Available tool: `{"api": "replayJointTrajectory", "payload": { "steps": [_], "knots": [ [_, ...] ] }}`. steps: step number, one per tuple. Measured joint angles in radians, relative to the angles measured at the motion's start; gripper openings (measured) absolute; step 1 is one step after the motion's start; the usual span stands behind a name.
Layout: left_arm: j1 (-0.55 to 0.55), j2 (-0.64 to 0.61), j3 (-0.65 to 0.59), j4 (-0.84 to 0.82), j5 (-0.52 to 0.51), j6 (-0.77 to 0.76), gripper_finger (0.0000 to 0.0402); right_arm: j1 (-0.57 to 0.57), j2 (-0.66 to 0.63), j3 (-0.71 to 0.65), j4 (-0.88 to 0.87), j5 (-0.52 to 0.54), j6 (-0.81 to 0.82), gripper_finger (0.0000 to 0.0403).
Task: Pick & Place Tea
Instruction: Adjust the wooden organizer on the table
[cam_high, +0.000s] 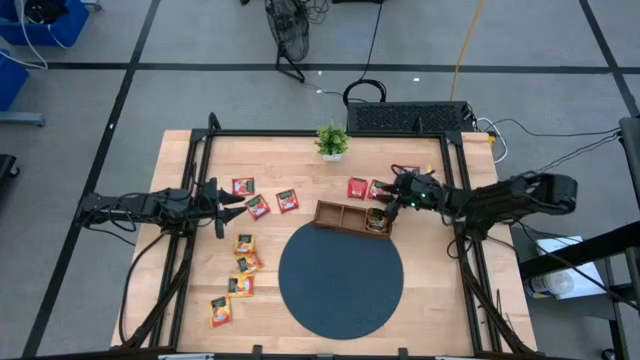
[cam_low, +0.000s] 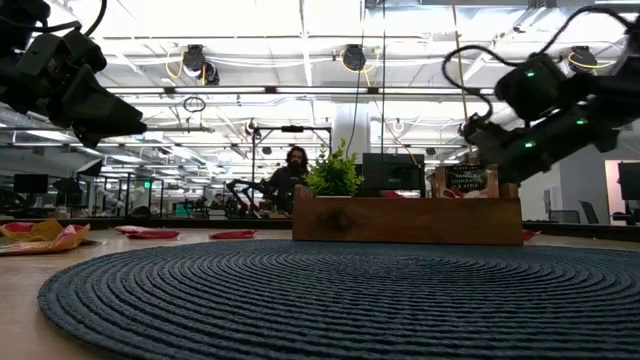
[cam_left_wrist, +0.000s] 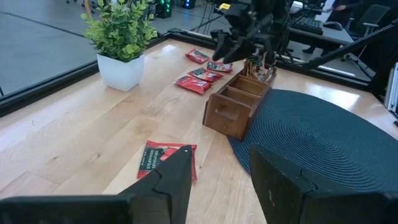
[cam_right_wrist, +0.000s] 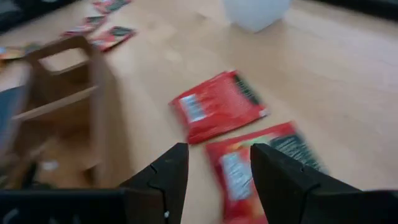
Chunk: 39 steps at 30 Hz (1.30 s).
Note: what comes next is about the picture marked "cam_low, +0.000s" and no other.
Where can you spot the dark office chair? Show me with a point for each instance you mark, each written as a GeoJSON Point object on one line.
{"type": "Point", "coordinates": [590, 212]}

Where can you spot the beige tea packet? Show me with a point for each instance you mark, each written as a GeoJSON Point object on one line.
{"type": "Point", "coordinates": [467, 180]}

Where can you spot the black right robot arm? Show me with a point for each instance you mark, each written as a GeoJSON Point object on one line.
{"type": "Point", "coordinates": [530, 87]}

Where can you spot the small green potted plant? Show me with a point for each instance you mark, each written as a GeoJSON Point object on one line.
{"type": "Point", "coordinates": [334, 172]}

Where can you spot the person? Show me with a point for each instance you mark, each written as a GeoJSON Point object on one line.
{"type": "Point", "coordinates": [290, 182]}

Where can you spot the grey equipment box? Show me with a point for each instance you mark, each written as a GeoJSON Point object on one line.
{"type": "Point", "coordinates": [564, 216]}

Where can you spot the red tea packet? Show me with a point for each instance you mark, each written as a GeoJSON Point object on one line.
{"type": "Point", "coordinates": [232, 234]}
{"type": "Point", "coordinates": [131, 228]}
{"type": "Point", "coordinates": [530, 234]}
{"type": "Point", "coordinates": [155, 234]}

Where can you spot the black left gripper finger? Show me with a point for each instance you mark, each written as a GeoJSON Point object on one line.
{"type": "Point", "coordinates": [87, 100]}
{"type": "Point", "coordinates": [125, 126]}

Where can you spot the wooden tea organizer box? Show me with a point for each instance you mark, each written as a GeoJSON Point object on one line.
{"type": "Point", "coordinates": [407, 220]}

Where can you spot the black computer monitor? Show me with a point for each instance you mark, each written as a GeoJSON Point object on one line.
{"type": "Point", "coordinates": [30, 183]}
{"type": "Point", "coordinates": [393, 172]}
{"type": "Point", "coordinates": [630, 181]}

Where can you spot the black camera rig frame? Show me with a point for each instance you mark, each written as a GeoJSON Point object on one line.
{"type": "Point", "coordinates": [292, 128]}

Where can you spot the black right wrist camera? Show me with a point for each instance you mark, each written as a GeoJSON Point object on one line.
{"type": "Point", "coordinates": [477, 135]}

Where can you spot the black background robot arm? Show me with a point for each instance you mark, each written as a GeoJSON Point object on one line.
{"type": "Point", "coordinates": [242, 192]}

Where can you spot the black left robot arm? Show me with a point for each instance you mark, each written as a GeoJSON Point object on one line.
{"type": "Point", "coordinates": [17, 12]}

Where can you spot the black aluminium table frame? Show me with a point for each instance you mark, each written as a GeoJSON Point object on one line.
{"type": "Point", "coordinates": [190, 223]}

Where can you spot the round dark blue woven placemat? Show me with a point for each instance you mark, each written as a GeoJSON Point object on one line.
{"type": "Point", "coordinates": [350, 300]}

